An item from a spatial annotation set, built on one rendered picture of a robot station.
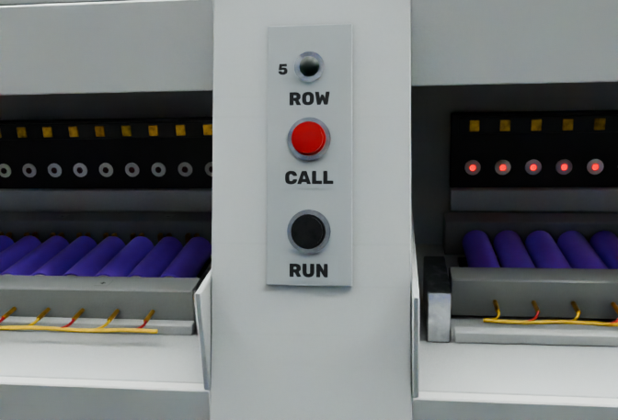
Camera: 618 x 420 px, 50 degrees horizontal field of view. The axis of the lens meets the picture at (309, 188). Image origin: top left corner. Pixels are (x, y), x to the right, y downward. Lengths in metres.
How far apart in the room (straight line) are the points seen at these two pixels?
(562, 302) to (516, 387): 0.07
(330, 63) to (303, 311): 0.12
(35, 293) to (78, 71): 0.13
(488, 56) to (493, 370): 0.15
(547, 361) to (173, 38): 0.24
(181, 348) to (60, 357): 0.06
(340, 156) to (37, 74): 0.17
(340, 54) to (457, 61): 0.06
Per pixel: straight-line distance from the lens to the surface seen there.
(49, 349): 0.39
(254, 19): 0.33
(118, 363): 0.36
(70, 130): 0.52
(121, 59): 0.35
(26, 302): 0.41
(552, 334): 0.37
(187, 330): 0.38
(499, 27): 0.33
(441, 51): 0.33
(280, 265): 0.31
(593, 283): 0.39
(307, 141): 0.31
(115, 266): 0.43
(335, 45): 0.32
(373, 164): 0.31
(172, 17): 0.34
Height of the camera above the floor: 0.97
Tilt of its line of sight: 3 degrees up
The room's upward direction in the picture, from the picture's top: straight up
